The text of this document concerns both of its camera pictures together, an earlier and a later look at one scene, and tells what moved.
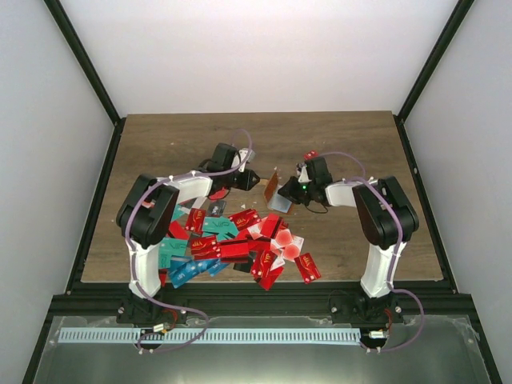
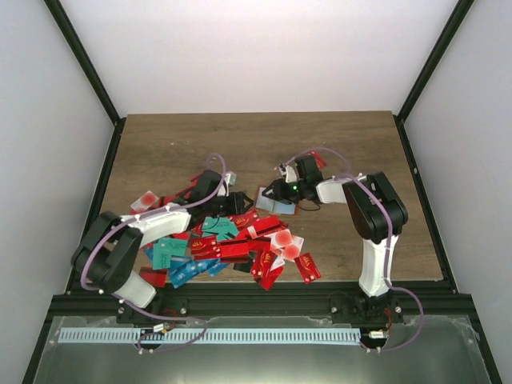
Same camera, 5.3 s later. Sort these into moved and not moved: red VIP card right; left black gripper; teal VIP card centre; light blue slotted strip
Moved: left black gripper
Not moved: teal VIP card centre; red VIP card right; light blue slotted strip
